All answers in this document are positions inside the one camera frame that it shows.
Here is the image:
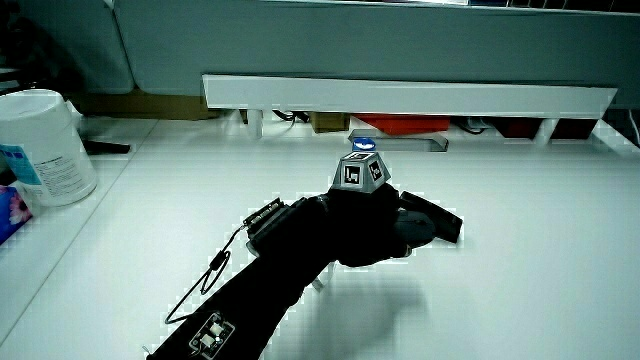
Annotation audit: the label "person's right hand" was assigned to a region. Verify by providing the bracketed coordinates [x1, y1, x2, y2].
[243, 150, 464, 268]

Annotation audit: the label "dark grey mouse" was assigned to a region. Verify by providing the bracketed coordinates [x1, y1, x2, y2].
[393, 209, 437, 249]

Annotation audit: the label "grey flat tray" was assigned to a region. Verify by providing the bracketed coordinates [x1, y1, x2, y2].
[347, 128, 450, 153]

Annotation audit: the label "brown cardboard box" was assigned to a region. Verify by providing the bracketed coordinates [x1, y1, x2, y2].
[308, 111, 351, 134]

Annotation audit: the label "white desk shelf riser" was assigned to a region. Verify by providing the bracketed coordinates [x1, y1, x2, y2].
[201, 73, 640, 157]

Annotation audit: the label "grey partition panel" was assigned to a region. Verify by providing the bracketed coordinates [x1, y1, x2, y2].
[19, 0, 640, 110]

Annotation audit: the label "dark red box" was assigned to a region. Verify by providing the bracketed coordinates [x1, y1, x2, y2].
[489, 117, 542, 140]

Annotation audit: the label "flat brown cardboard sheet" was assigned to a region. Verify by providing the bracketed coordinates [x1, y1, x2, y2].
[67, 88, 222, 122]

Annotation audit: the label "white wipes canister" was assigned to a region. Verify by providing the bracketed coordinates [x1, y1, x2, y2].
[0, 88, 99, 208]

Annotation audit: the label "floral tissue pack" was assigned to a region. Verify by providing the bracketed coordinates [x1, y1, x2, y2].
[0, 183, 34, 246]

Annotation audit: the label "black cables under shelf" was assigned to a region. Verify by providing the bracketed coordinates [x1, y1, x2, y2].
[272, 109, 311, 125]

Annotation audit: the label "black thin cable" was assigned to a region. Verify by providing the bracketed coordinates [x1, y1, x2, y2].
[163, 224, 248, 326]

